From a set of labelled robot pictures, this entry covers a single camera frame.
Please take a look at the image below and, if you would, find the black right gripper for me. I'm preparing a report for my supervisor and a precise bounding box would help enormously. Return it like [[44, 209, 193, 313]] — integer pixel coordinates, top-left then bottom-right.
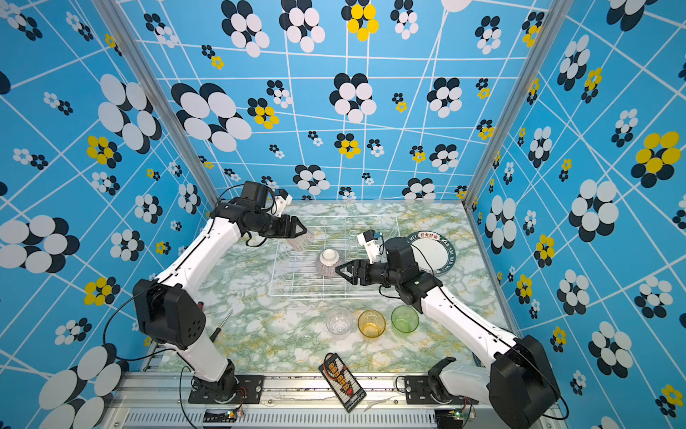
[[338, 258, 404, 290]]

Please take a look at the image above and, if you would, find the pink transparent plastic cup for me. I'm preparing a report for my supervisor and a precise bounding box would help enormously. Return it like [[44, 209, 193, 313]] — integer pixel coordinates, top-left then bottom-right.
[[286, 232, 314, 252]]

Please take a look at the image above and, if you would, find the clear transparent cup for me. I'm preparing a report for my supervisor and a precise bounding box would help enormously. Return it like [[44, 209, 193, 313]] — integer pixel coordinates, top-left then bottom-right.
[[326, 307, 353, 336]]

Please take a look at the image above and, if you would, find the yellow transparent cup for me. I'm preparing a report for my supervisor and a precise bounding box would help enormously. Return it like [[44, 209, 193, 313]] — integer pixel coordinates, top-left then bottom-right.
[[357, 309, 387, 339]]

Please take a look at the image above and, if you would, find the green transparent cup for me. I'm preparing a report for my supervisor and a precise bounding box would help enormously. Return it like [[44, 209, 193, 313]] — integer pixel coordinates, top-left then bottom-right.
[[391, 306, 420, 334]]

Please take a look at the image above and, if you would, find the large plain white plate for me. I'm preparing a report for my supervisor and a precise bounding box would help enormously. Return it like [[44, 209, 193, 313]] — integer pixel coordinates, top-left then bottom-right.
[[407, 231, 457, 276]]

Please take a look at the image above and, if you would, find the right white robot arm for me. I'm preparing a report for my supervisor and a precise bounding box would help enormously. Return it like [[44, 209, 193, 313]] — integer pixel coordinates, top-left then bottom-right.
[[335, 235, 562, 428]]

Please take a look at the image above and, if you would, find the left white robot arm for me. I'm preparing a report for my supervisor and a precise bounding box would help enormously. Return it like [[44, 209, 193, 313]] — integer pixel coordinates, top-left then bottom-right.
[[133, 182, 307, 396]]

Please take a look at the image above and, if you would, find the small green circuit board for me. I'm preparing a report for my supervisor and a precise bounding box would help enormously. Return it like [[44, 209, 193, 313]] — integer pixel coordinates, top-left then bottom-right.
[[203, 409, 239, 424]]

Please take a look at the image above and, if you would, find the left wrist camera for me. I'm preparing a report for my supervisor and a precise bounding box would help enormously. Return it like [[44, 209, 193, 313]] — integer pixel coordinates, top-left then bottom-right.
[[272, 189, 293, 217]]

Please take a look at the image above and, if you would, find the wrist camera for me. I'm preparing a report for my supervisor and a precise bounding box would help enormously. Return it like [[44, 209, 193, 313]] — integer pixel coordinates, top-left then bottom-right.
[[272, 189, 293, 217], [357, 230, 382, 264]]

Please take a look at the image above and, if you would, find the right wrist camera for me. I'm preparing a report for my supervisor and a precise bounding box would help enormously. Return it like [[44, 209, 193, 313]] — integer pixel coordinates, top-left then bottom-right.
[[357, 230, 382, 264]]

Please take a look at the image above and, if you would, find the white wire dish rack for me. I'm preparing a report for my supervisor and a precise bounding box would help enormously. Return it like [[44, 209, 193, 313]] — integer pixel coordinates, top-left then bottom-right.
[[268, 214, 401, 300]]

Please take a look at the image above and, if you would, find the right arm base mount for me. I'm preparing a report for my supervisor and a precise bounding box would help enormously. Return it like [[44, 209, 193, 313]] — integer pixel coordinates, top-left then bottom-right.
[[400, 375, 441, 405]]

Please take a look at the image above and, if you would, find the aluminium front rail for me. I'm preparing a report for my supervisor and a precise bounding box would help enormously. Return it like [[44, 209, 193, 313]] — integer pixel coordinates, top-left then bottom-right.
[[101, 373, 505, 428]]

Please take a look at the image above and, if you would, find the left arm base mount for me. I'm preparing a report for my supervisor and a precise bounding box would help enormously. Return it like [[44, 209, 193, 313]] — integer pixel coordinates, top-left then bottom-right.
[[188, 375, 264, 405]]

